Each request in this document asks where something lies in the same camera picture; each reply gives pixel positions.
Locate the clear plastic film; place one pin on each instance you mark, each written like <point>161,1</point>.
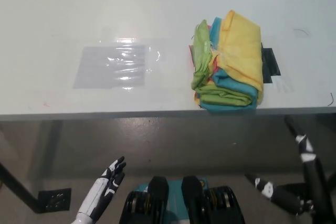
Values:
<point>152,53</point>

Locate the yellow microfibre cloth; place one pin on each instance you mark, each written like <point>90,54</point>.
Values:
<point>241,48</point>

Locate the clear plastic sheet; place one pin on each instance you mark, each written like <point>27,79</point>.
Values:
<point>105,74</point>

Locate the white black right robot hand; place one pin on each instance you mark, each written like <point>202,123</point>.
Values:
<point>307,157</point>

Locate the cyan microfibre cloth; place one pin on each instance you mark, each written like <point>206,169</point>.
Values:
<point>231,79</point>

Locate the green microfibre cloth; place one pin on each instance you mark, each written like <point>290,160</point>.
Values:
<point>203,51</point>

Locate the black tape patch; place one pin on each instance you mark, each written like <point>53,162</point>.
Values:
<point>270,64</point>

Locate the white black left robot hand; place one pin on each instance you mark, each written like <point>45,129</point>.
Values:
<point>105,184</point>

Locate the black floor plate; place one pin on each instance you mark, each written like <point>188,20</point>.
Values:
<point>55,200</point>

